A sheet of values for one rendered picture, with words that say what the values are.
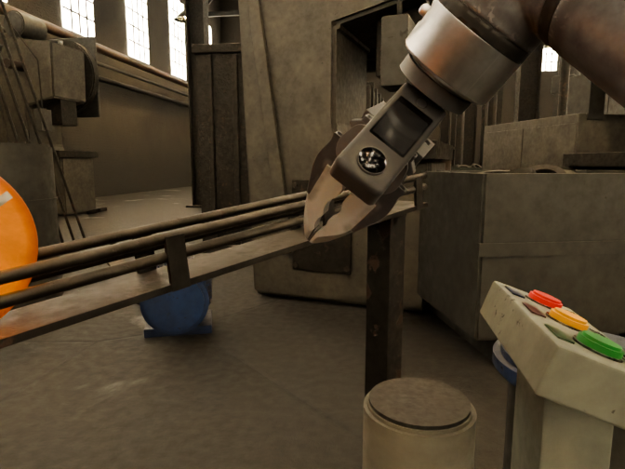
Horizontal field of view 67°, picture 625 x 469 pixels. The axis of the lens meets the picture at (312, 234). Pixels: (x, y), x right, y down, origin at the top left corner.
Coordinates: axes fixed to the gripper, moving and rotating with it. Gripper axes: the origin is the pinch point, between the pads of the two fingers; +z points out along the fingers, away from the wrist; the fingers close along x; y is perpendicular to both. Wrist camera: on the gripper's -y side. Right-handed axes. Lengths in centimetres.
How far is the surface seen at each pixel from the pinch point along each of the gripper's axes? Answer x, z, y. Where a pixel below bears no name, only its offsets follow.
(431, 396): -21.5, 5.6, -0.2
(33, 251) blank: 16.9, 9.2, -18.1
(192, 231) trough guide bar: 10.0, 6.8, -4.9
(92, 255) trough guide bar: 13.4, 8.1, -14.9
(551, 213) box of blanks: -52, 15, 142
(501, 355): -39, 17, 39
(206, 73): 181, 144, 306
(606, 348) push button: -27.3, -11.6, 0.1
